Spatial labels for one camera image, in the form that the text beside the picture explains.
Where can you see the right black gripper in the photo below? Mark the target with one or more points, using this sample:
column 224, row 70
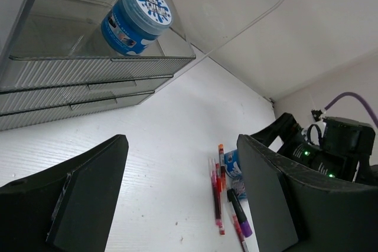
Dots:
column 341, row 151

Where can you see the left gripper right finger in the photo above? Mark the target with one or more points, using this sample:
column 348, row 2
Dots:
column 295, row 208

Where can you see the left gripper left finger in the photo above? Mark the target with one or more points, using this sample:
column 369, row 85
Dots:
column 67, row 207

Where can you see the blue slime jar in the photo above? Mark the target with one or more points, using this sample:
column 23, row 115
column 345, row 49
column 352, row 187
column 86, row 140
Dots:
column 132, row 25
column 232, row 164

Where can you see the clear acrylic drawer organizer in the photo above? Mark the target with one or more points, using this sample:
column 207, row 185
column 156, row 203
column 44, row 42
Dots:
column 56, row 64

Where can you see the small dark glitter jar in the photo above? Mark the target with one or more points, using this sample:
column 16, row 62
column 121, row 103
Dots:
column 239, row 187

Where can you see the red pen lower right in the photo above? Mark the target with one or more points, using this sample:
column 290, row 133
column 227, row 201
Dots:
column 239, row 233

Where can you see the red pen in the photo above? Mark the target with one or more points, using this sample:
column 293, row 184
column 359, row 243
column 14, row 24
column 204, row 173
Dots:
column 222, row 186
column 239, row 233
column 215, row 193

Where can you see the purple highlighter marker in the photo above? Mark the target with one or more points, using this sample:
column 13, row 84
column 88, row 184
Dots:
column 240, row 214

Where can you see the red pen middle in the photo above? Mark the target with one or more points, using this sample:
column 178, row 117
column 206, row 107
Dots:
column 222, row 186

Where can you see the red pen left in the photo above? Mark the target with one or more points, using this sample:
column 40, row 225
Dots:
column 215, row 193

